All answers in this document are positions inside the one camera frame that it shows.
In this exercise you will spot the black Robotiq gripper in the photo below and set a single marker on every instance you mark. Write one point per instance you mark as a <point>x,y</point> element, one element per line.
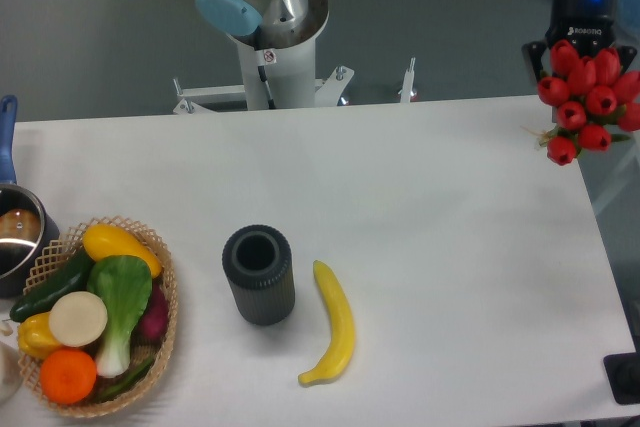
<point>586,24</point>

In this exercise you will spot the red tulip bouquet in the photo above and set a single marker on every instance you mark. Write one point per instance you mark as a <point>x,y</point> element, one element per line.
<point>593,104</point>

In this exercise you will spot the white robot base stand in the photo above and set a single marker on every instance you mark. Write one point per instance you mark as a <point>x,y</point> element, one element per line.
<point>277,61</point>

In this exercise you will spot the black device at table edge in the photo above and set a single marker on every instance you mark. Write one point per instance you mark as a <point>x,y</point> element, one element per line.
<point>622,372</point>

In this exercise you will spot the yellow banana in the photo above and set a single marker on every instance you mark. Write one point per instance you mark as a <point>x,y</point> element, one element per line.
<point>339,352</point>

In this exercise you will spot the dark grey ribbed vase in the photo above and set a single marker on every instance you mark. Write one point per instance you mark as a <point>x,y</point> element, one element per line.
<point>257,262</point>

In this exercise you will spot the purple sweet potato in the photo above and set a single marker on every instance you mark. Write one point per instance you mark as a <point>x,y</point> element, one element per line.
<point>153,324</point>

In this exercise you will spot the green bok choy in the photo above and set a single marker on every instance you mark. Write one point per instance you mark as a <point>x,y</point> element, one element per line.
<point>124,285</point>

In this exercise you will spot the yellow squash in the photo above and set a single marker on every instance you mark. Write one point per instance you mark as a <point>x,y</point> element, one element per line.
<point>104,240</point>

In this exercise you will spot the woven wicker basket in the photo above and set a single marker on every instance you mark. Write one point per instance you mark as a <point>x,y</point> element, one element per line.
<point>54,256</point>

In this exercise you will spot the green cucumber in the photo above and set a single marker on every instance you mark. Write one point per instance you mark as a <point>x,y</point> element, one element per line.
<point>69,278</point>

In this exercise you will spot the green chili pepper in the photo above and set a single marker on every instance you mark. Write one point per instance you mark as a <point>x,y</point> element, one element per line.
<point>126,382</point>

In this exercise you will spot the cream round radish slice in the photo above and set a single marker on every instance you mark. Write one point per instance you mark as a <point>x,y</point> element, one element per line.
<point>78,319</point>

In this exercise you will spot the orange fruit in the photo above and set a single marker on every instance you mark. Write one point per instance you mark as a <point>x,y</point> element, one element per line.
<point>67,376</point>

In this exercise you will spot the yellow bell pepper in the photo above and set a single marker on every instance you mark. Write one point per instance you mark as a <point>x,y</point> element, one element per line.
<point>35,337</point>

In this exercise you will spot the garlic clove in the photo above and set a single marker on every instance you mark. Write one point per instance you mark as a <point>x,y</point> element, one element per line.
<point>6,329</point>

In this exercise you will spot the white round object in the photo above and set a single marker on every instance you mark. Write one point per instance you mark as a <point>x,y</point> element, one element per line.
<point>10,377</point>

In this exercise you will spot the blue handled saucepan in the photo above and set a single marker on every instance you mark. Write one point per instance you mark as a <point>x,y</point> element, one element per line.
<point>26,227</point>

